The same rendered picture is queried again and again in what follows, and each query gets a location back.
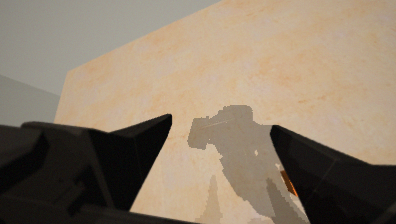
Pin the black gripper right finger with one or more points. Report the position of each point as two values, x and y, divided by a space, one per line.
334 187

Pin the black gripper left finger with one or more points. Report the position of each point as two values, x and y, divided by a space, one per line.
121 159

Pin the orange block with black square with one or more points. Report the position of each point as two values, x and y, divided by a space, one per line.
288 183

